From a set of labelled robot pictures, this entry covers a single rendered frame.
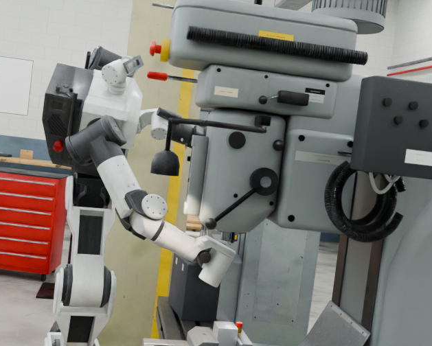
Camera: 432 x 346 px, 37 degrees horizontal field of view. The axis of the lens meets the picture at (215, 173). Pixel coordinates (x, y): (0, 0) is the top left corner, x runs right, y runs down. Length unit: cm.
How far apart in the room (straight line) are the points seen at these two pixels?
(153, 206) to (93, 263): 47
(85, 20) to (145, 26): 741
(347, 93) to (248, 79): 26
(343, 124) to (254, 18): 35
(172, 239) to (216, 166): 32
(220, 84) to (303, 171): 30
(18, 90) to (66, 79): 870
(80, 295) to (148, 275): 133
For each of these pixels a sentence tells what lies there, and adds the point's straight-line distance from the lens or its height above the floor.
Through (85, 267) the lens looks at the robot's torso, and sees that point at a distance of 221.
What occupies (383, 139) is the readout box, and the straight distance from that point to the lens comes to 143.
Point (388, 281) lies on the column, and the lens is 170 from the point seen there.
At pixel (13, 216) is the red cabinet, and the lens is 632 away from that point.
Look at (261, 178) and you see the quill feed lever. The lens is 160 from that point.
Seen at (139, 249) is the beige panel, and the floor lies 91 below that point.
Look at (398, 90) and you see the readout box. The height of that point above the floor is 170.
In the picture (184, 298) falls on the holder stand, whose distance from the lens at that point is 213.
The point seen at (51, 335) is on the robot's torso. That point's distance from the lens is 258.
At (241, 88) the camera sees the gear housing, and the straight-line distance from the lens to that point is 160.
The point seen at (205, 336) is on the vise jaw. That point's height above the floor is 105.
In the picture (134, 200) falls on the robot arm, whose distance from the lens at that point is 182.
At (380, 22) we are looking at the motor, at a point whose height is 190.
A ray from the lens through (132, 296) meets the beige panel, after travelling 352.
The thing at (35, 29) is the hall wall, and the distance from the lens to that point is 1088.
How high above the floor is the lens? 155
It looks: 3 degrees down
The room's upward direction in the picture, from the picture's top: 7 degrees clockwise
